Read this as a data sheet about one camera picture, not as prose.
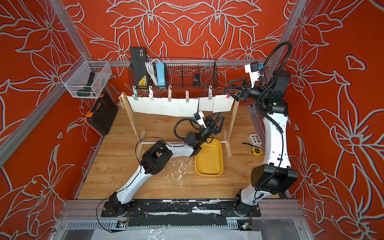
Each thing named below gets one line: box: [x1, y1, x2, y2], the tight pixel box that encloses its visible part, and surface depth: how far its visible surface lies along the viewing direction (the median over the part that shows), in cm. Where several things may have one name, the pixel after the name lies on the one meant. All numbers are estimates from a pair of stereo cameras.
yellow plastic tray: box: [195, 138, 224, 176], surface depth 90 cm
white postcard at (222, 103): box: [213, 94, 235, 113], surface depth 71 cm
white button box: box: [248, 133, 262, 147], surface depth 97 cm
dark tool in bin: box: [77, 72, 96, 97], surface depth 83 cm
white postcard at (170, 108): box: [161, 97, 179, 117], surface depth 71 cm
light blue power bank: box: [156, 62, 166, 86], surface depth 92 cm
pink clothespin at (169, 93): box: [168, 85, 172, 102], surface depth 65 cm
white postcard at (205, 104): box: [198, 96, 215, 112], surface depth 71 cm
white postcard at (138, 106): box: [126, 95, 150, 115], surface depth 71 cm
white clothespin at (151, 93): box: [148, 85, 154, 101], surface depth 65 cm
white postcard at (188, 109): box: [178, 98, 200, 118], surface depth 71 cm
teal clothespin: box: [132, 85, 138, 101], surface depth 64 cm
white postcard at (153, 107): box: [143, 97, 162, 115], surface depth 71 cm
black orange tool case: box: [84, 92, 119, 136], surface depth 99 cm
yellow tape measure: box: [251, 146, 263, 157], surface depth 93 cm
